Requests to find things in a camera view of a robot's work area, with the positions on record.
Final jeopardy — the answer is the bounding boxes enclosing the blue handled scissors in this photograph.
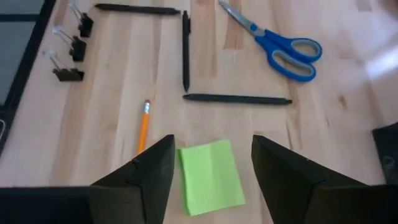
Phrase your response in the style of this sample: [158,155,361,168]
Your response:
[217,0,323,83]

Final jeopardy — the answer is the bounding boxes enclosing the black aluminium rig frame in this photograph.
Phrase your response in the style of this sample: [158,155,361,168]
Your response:
[0,0,58,156]

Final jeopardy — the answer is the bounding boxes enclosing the orange pencil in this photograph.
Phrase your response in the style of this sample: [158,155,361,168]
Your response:
[136,99,152,156]

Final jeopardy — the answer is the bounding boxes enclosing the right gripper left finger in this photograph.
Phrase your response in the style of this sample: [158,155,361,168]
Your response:
[89,134,176,224]

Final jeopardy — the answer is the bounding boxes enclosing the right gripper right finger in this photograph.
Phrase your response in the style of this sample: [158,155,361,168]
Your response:
[251,134,374,224]

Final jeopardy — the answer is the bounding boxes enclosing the green sticky note pad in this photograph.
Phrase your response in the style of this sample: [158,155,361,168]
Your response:
[177,139,246,217]

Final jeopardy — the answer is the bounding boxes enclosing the black mesh desk organizer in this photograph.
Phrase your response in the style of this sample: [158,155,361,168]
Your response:
[371,121,398,185]

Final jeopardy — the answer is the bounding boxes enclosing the black binder clip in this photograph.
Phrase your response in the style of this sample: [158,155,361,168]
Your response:
[67,0,95,39]
[51,25,88,63]
[42,49,85,83]

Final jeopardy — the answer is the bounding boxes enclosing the black pen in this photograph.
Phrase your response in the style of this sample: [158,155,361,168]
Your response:
[94,2,182,16]
[181,9,192,93]
[182,93,294,106]

